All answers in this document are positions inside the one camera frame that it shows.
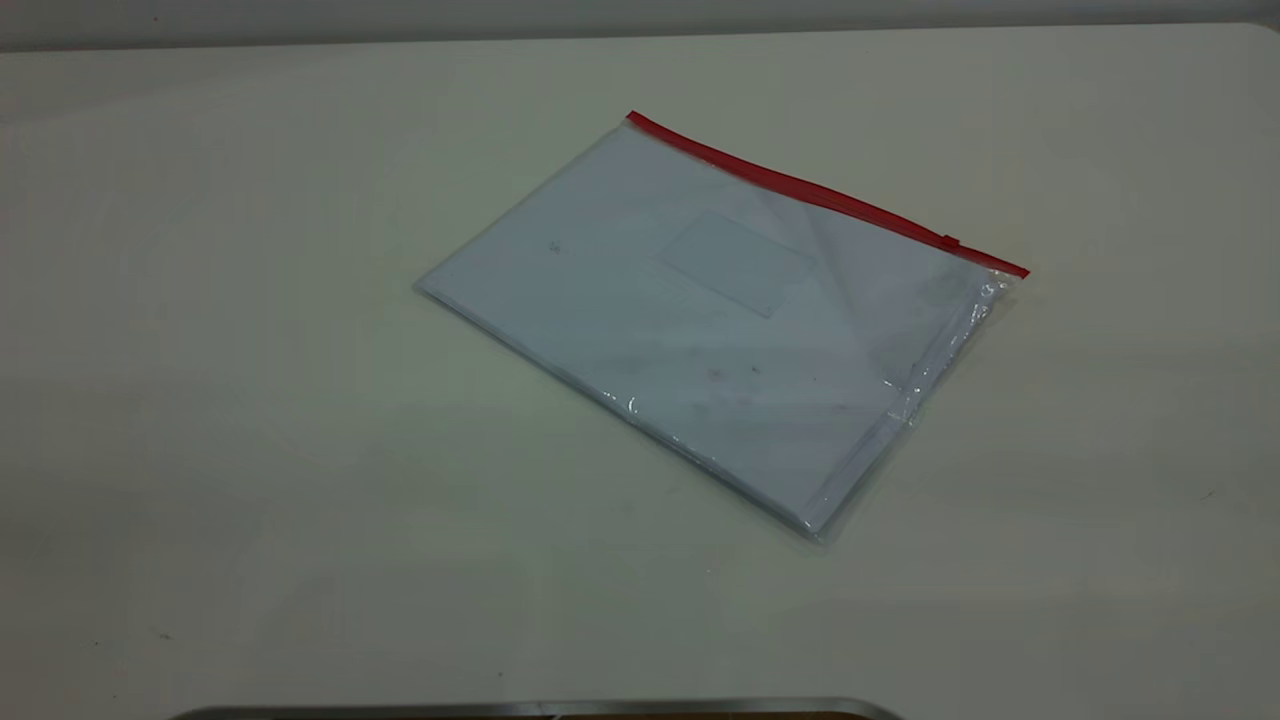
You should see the metal frame edge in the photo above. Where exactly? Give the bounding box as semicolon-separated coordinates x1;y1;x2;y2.
170;697;906;720

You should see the clear plastic zipper bag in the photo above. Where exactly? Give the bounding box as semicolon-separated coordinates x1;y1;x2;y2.
413;110;1031;547

